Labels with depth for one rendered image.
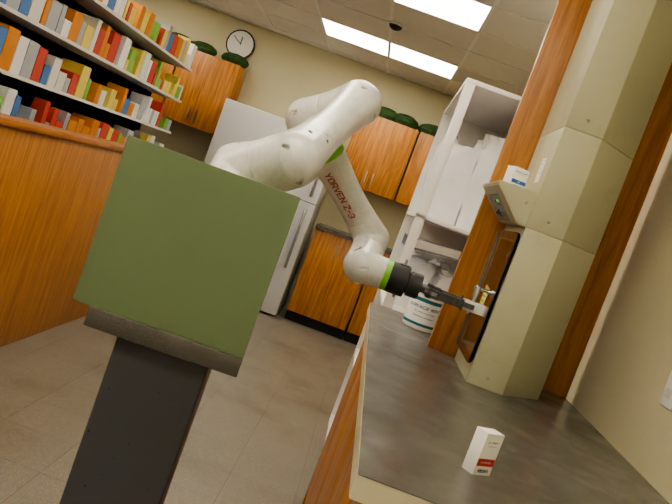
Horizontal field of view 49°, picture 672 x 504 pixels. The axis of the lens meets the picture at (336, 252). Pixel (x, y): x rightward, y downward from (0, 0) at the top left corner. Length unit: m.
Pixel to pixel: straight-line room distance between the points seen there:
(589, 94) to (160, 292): 1.31
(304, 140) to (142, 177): 0.36
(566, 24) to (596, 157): 0.58
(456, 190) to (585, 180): 1.41
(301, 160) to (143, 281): 0.42
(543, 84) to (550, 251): 0.64
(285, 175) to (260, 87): 6.26
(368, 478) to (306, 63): 6.90
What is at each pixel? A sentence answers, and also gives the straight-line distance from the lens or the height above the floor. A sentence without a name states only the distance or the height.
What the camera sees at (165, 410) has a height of 0.77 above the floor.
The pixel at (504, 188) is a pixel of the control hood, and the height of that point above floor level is 1.49.
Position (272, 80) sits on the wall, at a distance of 7.86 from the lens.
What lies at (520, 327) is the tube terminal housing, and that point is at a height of 1.14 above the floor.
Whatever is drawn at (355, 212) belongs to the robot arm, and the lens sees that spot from 2.18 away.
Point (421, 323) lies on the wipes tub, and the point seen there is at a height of 0.97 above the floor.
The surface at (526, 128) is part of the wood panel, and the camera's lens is 2.55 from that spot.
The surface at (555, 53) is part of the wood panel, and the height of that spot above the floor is 1.99.
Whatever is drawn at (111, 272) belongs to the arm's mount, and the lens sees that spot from 1.54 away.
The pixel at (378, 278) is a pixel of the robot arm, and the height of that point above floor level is 1.13.
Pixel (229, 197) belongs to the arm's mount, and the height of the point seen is 1.24.
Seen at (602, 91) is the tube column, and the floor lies 1.83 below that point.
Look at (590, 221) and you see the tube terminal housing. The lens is 2.27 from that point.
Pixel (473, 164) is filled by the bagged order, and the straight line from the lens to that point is 3.53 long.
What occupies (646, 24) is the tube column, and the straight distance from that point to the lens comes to 2.30.
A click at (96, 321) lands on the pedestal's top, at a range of 1.55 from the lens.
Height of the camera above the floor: 1.32
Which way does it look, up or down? 4 degrees down
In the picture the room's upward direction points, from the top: 20 degrees clockwise
